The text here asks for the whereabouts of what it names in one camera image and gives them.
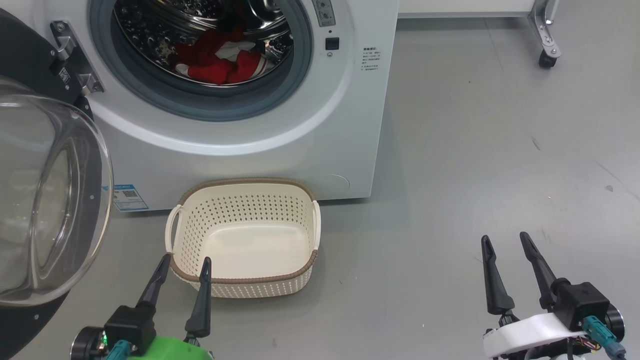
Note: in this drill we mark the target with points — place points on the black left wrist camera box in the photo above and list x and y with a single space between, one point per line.
130 325

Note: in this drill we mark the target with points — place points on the metal cart leg with caster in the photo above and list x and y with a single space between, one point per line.
546 40

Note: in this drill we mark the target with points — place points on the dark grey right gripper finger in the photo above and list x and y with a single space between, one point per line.
541 275
496 290

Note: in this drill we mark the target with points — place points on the black round right gripper motor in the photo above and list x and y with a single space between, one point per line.
616 322

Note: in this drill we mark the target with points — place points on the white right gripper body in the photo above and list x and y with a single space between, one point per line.
530 335

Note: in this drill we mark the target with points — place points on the steel washing machine drum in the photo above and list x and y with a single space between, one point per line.
150 35

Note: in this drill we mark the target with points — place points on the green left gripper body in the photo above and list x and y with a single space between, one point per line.
170 350

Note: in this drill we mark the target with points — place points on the blue energy label sticker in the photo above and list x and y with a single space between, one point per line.
127 197

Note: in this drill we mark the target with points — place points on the metal door hinge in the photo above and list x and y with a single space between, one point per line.
62 40

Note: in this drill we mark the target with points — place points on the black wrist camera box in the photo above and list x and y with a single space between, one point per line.
130 325
580 300

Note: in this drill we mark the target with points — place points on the cream perforated laundry basket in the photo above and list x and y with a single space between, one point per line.
250 250

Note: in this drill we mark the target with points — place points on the small black text label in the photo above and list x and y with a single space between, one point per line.
371 59

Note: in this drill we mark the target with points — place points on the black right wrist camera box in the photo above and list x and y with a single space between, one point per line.
580 300

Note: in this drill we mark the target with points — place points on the black round left gripper motor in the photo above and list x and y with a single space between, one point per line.
85 345

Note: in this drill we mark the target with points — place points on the white front-load washing machine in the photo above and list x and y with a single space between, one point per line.
325 135

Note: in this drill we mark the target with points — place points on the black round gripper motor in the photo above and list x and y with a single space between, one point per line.
85 345
616 322

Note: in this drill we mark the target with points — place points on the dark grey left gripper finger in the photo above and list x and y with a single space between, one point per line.
202 305
155 285

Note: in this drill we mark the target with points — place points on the grey rubber door gasket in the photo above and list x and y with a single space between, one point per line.
200 102

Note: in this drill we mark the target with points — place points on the white cabinet panel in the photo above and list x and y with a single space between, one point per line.
465 6

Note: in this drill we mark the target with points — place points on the red and white clothes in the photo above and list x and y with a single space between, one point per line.
210 65

